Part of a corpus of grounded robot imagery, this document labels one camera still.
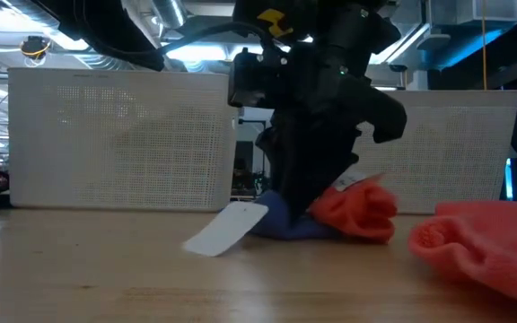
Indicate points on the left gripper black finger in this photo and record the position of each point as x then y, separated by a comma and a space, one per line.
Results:
312, 170

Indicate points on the purple ribbed sock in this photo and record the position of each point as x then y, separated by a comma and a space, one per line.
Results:
276, 224

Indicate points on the hot pink ribbed sock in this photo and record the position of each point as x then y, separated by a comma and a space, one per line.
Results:
361, 215

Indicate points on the large white paper hang tag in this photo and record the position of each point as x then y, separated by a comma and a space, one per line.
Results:
227, 229

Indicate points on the salmon pink knit sock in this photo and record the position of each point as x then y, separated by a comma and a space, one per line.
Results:
487, 242

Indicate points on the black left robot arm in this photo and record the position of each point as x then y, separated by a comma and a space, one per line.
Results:
119, 31

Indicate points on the small white sewn label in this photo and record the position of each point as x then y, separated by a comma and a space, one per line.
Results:
348, 180

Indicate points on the white perforated plastic bin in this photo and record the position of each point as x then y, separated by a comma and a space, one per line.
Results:
456, 148
106, 143

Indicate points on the bright ceiling light panel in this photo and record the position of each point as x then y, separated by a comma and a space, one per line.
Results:
195, 53

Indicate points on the blue glowing strip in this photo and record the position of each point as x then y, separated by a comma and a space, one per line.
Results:
508, 179

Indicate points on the black dome camera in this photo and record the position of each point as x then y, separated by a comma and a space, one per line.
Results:
397, 68

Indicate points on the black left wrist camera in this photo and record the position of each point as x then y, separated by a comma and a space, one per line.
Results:
251, 78

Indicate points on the silver slanted ceiling duct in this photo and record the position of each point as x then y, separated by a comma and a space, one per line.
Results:
413, 45

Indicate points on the silver round air duct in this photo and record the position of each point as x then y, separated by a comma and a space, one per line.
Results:
171, 11
106, 63

